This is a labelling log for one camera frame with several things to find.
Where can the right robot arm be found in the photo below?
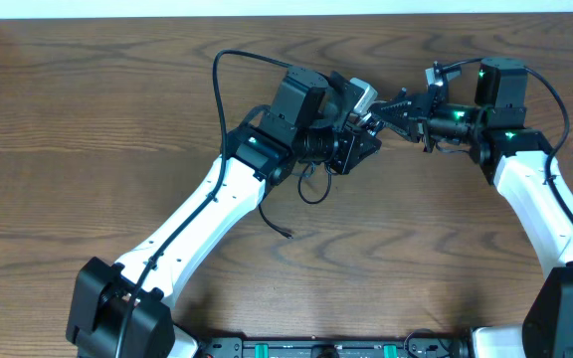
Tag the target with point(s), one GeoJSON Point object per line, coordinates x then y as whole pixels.
{"type": "Point", "coordinates": [521, 164]}

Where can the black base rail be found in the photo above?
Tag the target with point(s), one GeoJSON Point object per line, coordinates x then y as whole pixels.
{"type": "Point", "coordinates": [421, 343]}

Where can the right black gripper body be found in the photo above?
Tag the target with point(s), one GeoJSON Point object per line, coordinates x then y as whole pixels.
{"type": "Point", "coordinates": [448, 123]}

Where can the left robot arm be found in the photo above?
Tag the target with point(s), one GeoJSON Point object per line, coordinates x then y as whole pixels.
{"type": "Point", "coordinates": [124, 309]}

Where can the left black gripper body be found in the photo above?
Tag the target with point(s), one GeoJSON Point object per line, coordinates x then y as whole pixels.
{"type": "Point", "coordinates": [347, 144]}

